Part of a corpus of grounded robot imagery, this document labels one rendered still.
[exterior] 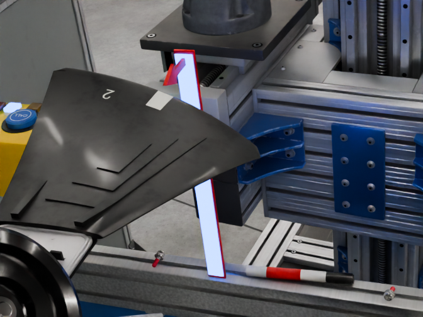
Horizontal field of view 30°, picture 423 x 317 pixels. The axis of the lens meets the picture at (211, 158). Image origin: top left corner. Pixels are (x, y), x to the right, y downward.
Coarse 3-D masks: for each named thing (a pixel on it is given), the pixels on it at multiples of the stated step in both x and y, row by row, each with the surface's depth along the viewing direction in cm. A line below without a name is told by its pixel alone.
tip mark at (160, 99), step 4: (156, 92) 80; (160, 92) 80; (156, 96) 80; (160, 96) 80; (164, 96) 80; (168, 96) 80; (172, 96) 80; (152, 100) 79; (156, 100) 79; (160, 100) 79; (164, 100) 79; (168, 100) 79; (148, 104) 78; (152, 104) 78; (156, 104) 78; (160, 104) 78; (164, 104) 79; (156, 108) 78; (160, 108) 78
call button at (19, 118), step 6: (12, 114) 103; (18, 114) 103; (24, 114) 103; (30, 114) 103; (36, 114) 103; (6, 120) 102; (12, 120) 102; (18, 120) 102; (24, 120) 101; (30, 120) 102; (12, 126) 102; (18, 126) 101; (24, 126) 101
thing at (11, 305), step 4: (0, 296) 50; (4, 296) 50; (0, 300) 50; (4, 300) 50; (8, 300) 50; (0, 304) 50; (4, 304) 50; (8, 304) 50; (12, 304) 50; (0, 308) 49; (4, 308) 50; (8, 308) 50; (12, 308) 50; (0, 312) 49; (4, 312) 50; (8, 312) 50; (12, 312) 50; (16, 312) 50; (0, 316) 49; (4, 316) 49; (8, 316) 50; (12, 316) 50; (16, 316) 50
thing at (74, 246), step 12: (12, 228) 64; (24, 228) 64; (36, 228) 63; (36, 240) 62; (48, 240) 62; (60, 240) 62; (72, 240) 62; (84, 240) 62; (72, 252) 60; (84, 252) 60; (72, 264) 59
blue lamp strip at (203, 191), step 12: (192, 60) 87; (180, 72) 89; (192, 72) 88; (180, 84) 90; (192, 84) 89; (192, 96) 90; (204, 192) 97; (204, 204) 98; (204, 216) 99; (204, 228) 101; (216, 228) 100; (204, 240) 102; (216, 240) 101; (216, 252) 102; (216, 264) 103
